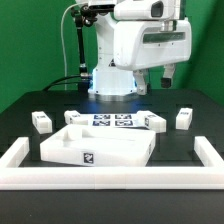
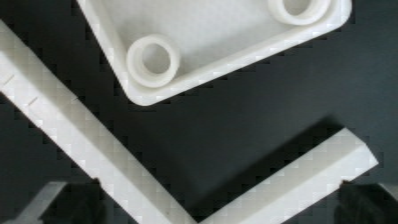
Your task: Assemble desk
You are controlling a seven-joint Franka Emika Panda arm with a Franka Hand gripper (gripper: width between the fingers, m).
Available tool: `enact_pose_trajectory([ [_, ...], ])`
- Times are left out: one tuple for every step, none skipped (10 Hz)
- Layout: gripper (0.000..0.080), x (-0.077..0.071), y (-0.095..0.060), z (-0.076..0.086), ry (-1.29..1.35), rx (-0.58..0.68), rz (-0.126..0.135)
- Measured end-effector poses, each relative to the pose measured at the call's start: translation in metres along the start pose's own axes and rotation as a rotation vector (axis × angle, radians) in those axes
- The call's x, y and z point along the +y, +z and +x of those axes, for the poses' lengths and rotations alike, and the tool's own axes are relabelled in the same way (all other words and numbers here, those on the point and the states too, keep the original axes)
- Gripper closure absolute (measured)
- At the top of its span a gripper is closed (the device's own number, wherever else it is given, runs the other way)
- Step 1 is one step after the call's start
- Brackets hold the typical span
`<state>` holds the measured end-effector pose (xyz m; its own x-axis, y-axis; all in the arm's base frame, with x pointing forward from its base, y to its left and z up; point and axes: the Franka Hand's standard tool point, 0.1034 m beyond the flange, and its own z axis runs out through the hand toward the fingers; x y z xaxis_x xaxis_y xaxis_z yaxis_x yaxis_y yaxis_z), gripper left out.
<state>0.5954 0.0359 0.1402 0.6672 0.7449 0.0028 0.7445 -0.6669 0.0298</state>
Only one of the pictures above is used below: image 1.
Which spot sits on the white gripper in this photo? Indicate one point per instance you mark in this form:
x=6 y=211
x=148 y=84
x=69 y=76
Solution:
x=144 y=44

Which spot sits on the white desk tabletop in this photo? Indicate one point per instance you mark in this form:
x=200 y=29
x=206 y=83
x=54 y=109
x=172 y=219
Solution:
x=99 y=146

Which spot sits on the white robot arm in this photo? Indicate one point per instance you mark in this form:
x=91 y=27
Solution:
x=110 y=83

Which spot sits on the AprilTag marker sheet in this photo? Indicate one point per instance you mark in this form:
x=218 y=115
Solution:
x=113 y=120

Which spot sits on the white U-shaped fence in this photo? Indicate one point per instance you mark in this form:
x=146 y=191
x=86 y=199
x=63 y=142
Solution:
x=14 y=177

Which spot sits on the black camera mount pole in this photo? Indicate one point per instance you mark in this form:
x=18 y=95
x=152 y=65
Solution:
x=81 y=43

